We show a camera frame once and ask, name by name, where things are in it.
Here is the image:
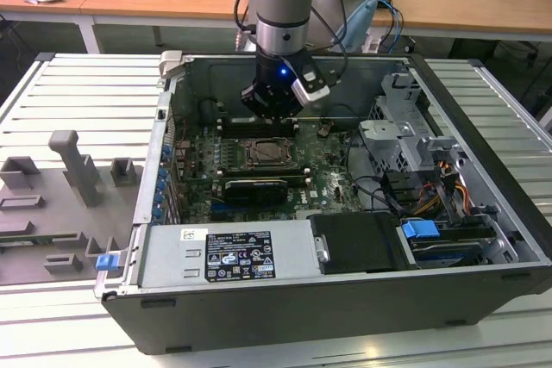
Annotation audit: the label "metal socket cover frame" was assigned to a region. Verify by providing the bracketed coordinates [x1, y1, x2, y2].
[245, 139, 299, 169]

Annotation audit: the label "black RAM slot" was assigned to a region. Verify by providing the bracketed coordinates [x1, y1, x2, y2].
[222, 119, 298, 125]
[221, 123, 298, 129]
[221, 127, 298, 134]
[220, 131, 298, 138]

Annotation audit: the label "CPU socket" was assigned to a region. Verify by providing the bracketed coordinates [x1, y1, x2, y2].
[241, 137, 302, 171]

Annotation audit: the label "black graphics card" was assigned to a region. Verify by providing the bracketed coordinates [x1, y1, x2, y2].
[223, 178, 289, 206]

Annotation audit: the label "grey case corner latch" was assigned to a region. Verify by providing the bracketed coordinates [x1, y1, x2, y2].
[158, 49, 187, 81]

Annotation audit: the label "green motherboard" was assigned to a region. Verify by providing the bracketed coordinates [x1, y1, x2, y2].
[174, 120, 367, 223]

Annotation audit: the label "silver disk bay cage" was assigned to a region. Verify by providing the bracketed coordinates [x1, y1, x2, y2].
[357, 72, 469, 179]

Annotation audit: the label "grey power supply box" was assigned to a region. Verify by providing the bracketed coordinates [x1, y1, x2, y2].
[137, 219, 325, 290]

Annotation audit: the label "hard disk in blue carrier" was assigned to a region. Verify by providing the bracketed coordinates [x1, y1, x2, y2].
[399, 219, 497, 266]

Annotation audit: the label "small wooden desk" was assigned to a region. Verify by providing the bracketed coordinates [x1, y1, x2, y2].
[0, 0, 94, 55]

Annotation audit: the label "black open PC case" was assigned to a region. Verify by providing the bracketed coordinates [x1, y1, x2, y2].
[94, 51, 552, 356]

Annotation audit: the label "blue case latch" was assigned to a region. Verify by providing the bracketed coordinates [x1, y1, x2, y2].
[97, 254, 120, 273]

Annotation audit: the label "grey parts rack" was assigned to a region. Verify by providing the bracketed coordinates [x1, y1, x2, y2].
[0, 129, 146, 287]

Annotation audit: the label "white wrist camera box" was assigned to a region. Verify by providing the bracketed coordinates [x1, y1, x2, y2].
[291, 64, 331, 107]

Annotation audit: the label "black camera cable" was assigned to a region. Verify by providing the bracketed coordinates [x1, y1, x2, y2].
[310, 0, 351, 84]

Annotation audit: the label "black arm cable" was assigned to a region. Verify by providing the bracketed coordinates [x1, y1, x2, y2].
[234, 0, 260, 44]

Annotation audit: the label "black looped wire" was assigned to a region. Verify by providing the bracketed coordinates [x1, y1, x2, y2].
[344, 128, 409, 216]

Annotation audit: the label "blue cable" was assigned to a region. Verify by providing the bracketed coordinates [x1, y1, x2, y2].
[379, 0, 405, 55]

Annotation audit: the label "orange yellow wire bundle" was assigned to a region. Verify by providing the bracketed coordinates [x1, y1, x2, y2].
[411, 159, 471, 214]

